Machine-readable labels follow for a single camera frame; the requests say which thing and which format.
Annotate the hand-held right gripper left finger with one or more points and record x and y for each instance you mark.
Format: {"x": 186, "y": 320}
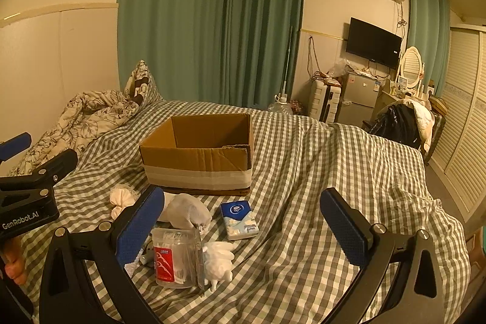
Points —
{"x": 138, "y": 229}

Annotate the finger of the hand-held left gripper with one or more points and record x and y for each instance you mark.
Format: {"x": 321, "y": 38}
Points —
{"x": 57, "y": 162}
{"x": 17, "y": 142}

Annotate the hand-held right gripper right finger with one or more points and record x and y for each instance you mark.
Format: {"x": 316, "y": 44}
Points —
{"x": 343, "y": 229}

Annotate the white cloth bundle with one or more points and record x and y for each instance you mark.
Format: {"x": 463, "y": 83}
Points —
{"x": 121, "y": 197}

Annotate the clear jar with red label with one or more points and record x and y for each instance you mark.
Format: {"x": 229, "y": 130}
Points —
{"x": 178, "y": 259}

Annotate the white plush toy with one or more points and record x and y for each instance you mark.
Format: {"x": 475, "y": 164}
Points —
{"x": 186, "y": 212}

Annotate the white winged figurine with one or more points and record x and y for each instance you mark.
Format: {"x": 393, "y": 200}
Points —
{"x": 216, "y": 259}

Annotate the cardboard box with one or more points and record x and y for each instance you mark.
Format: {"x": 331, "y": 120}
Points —
{"x": 197, "y": 164}

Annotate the blue white tissue pack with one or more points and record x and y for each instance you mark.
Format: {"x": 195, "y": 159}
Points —
{"x": 237, "y": 219}

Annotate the person's left hand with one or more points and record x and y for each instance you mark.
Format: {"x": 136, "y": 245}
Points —
{"x": 13, "y": 263}

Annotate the floral quilt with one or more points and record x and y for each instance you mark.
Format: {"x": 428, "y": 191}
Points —
{"x": 87, "y": 115}

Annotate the brown patterned pillow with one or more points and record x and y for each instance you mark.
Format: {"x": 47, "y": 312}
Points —
{"x": 138, "y": 81}

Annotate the small silver fridge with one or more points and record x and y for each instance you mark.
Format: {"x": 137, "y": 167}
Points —
{"x": 359, "y": 100}

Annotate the dark floral bag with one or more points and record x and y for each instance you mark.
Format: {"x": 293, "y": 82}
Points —
{"x": 297, "y": 107}

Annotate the white suitcase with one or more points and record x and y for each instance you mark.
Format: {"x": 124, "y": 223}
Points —
{"x": 322, "y": 100}

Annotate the cream padded coat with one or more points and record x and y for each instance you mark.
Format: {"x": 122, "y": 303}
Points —
{"x": 425, "y": 123}

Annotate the clear water jug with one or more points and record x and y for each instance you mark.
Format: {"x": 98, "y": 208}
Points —
{"x": 280, "y": 107}

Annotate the white dressing table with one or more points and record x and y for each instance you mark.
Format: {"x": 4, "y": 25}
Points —
{"x": 387, "y": 96}

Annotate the clear plastic bag on fridge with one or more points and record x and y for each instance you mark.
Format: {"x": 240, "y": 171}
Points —
{"x": 341, "y": 67}

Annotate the white louvered wardrobe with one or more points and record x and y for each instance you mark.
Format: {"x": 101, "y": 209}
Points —
{"x": 463, "y": 100}

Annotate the thin white pole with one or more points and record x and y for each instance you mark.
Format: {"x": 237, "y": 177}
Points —
{"x": 287, "y": 62}

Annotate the white oval mirror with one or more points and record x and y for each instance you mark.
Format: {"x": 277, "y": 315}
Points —
{"x": 412, "y": 64}

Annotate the wide green curtain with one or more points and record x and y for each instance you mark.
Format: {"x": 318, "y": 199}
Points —
{"x": 171, "y": 16}

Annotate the narrow green curtain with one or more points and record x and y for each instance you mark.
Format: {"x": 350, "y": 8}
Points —
{"x": 265, "y": 24}

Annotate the green curtain with eyelets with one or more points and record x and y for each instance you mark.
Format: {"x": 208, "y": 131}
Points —
{"x": 429, "y": 24}

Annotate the black wall television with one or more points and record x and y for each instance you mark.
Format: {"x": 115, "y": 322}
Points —
{"x": 374, "y": 41}

